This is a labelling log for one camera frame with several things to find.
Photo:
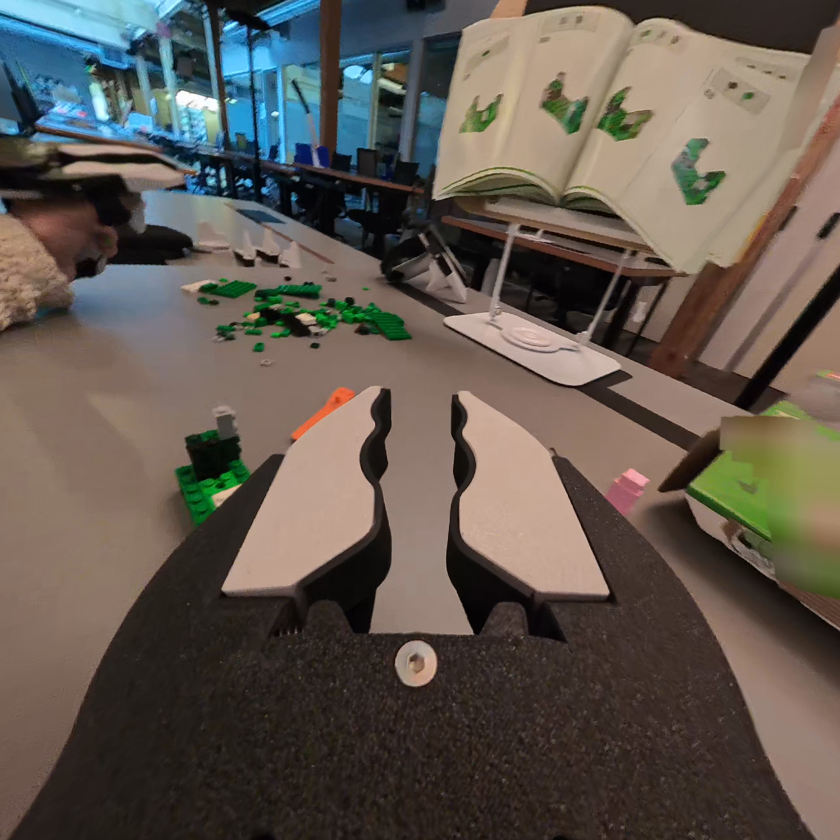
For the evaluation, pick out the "long wooden table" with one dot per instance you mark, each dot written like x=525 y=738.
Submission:
x=341 y=176

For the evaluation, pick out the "person's left forearm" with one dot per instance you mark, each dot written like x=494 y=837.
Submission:
x=26 y=275

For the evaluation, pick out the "blue chair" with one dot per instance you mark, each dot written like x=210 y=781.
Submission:
x=310 y=155

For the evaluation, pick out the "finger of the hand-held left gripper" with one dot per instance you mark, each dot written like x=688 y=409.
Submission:
x=131 y=174
x=111 y=152

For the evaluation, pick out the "black light stand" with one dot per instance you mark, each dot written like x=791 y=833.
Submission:
x=251 y=98

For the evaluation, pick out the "white book stand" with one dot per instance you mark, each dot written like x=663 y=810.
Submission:
x=538 y=354

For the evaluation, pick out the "black stand pole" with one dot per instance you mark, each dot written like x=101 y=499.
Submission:
x=787 y=334

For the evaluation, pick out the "open instruction booklet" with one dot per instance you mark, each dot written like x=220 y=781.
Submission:
x=590 y=131

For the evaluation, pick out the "green cardboard box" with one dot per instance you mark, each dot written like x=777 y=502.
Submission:
x=712 y=489

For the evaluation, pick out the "black table mat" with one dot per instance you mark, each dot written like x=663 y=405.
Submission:
x=261 y=216

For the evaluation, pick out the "white plastic part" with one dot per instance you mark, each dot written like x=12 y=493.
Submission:
x=211 y=237
x=245 y=253
x=291 y=257
x=268 y=248

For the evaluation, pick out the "black and white tool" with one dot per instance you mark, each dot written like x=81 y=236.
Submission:
x=426 y=269

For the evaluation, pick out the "person's left hand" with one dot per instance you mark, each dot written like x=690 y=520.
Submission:
x=72 y=236

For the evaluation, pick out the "black office chair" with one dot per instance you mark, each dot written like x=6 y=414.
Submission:
x=366 y=163
x=405 y=173

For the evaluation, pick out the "pink lego piece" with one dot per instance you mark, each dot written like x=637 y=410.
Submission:
x=627 y=492

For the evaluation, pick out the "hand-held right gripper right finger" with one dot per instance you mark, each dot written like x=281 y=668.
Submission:
x=525 y=525

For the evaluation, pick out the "black cloth bundle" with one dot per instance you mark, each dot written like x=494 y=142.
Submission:
x=154 y=244

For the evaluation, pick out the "green lego build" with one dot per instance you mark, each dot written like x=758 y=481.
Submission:
x=210 y=459

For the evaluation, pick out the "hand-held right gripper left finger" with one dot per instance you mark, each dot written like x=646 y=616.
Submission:
x=308 y=518

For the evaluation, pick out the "orange brick separator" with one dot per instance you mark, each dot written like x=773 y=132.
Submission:
x=321 y=413

